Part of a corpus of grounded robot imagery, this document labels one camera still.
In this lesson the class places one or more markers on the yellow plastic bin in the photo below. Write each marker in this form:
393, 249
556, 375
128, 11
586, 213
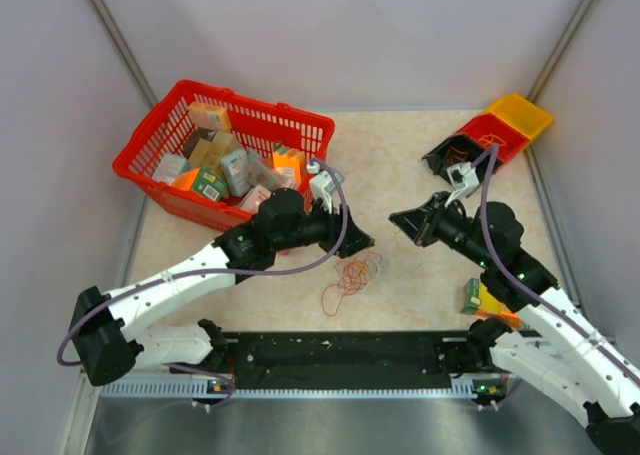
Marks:
520, 114

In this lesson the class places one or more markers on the red plastic shopping basket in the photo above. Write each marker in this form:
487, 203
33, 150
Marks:
256, 124

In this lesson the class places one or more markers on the red plastic bin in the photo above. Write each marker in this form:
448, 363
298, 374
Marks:
488, 130

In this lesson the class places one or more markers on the pale blue box in basket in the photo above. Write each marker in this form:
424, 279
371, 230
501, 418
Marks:
235, 168

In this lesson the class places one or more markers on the pink white box in basket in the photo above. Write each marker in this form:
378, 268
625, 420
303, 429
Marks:
254, 198

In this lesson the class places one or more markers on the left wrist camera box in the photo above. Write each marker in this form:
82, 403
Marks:
322, 185

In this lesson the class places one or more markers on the tan box in basket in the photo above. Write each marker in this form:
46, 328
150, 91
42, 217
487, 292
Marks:
208, 153

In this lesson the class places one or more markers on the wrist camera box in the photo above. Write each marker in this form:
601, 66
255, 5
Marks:
322, 185
464, 181

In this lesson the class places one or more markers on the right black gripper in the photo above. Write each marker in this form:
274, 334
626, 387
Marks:
421, 224

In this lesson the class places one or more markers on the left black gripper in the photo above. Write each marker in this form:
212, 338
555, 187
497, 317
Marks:
354, 240

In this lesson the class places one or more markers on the bright orange pack in basket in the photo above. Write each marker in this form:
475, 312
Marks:
290, 162

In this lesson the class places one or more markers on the black plastic bin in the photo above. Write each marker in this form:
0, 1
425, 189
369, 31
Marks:
457, 148

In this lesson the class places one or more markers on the green orange box in basket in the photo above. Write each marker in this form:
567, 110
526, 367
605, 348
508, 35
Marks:
204, 182

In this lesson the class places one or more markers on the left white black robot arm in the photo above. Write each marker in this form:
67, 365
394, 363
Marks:
110, 330

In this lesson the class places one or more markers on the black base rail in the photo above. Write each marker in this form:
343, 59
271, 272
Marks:
339, 365

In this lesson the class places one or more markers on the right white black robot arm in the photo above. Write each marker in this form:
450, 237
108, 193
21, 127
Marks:
585, 375

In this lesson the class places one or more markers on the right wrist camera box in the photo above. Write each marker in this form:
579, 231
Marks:
464, 181

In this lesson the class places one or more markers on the green orange sponge pack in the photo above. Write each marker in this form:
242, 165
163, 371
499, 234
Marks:
478, 302

